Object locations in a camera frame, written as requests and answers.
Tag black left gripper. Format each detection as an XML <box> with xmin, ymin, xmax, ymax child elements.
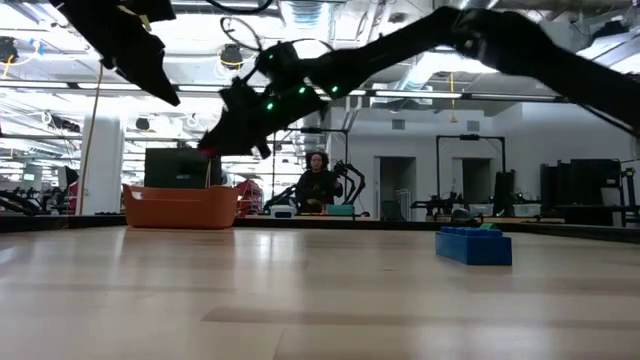
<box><xmin>49</xmin><ymin>0</ymin><xmax>181</xmax><ymax>107</ymax></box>

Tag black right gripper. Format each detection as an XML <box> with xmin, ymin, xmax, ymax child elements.
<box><xmin>198</xmin><ymin>42</ymin><xmax>329</xmax><ymax>159</ymax></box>

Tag long blue studded brick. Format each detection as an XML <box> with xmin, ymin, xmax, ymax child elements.
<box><xmin>434</xmin><ymin>226</ymin><xmax>514</xmax><ymax>267</ymax></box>

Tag red equipment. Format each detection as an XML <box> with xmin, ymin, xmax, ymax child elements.
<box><xmin>238</xmin><ymin>178</ymin><xmax>266</xmax><ymax>217</ymax></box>

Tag person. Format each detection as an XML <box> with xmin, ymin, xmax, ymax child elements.
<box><xmin>294</xmin><ymin>151</ymin><xmax>345</xmax><ymax>215</ymax></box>

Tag orange plastic bin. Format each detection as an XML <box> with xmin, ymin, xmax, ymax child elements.
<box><xmin>122</xmin><ymin>183</ymin><xmax>241</xmax><ymax>230</ymax></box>

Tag white pillar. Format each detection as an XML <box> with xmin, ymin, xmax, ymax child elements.
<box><xmin>79</xmin><ymin>117</ymin><xmax>125</xmax><ymax>216</ymax></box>

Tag black cabinet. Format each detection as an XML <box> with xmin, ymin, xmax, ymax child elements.
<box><xmin>539</xmin><ymin>158</ymin><xmax>624</xmax><ymax>207</ymax></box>

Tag yellow cable tag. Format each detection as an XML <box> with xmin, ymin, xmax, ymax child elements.
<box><xmin>117</xmin><ymin>4</ymin><xmax>154</xmax><ymax>32</ymax></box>

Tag black ceiling camera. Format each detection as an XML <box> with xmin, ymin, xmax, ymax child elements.
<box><xmin>218</xmin><ymin>43</ymin><xmax>246</xmax><ymax>72</ymax></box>
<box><xmin>0</xmin><ymin>35</ymin><xmax>20</xmax><ymax>65</ymax></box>

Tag yellow hanging cable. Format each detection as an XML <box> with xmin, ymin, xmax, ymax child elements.
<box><xmin>78</xmin><ymin>62</ymin><xmax>105</xmax><ymax>217</ymax></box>

